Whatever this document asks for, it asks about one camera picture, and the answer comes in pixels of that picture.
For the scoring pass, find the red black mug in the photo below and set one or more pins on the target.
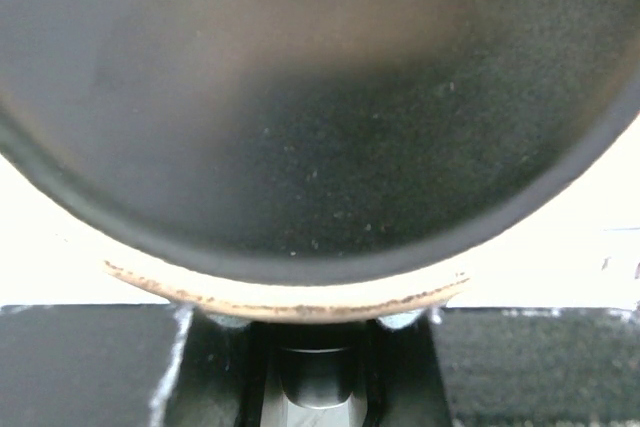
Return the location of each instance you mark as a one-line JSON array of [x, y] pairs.
[[309, 160]]

